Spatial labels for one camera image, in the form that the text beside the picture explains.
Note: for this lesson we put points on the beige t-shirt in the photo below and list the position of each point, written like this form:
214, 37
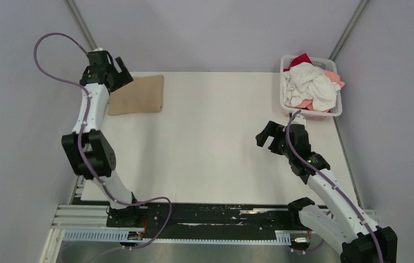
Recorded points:
142, 95

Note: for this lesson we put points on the white plastic laundry basket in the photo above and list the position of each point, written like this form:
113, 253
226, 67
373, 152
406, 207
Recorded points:
325, 64

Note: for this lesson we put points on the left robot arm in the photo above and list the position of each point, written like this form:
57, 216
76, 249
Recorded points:
87, 149

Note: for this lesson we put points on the left aluminium frame post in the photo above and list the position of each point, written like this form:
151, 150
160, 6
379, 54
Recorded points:
83, 25

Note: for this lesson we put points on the white slotted cable duct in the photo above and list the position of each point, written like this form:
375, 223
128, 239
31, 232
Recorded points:
84, 235

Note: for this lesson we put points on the red t-shirt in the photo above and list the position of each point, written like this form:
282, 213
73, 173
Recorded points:
303, 58

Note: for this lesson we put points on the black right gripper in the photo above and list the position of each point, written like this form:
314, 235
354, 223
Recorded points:
272, 129

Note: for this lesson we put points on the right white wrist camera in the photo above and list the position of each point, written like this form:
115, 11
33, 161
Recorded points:
300, 120

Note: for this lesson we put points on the aluminium frame post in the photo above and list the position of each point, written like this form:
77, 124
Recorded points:
356, 16
83, 25

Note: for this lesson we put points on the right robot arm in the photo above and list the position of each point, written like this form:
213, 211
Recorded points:
349, 230

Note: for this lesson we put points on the white crumpled t-shirt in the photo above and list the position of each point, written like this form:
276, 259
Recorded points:
292, 79

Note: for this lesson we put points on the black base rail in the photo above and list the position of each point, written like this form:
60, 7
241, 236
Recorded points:
208, 220

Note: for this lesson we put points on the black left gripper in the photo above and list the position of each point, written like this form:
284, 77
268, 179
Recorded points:
125, 76

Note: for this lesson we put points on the right aluminium frame post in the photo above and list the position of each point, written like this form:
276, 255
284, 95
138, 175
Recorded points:
356, 16

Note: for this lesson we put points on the pink t-shirt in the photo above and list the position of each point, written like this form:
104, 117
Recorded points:
320, 91

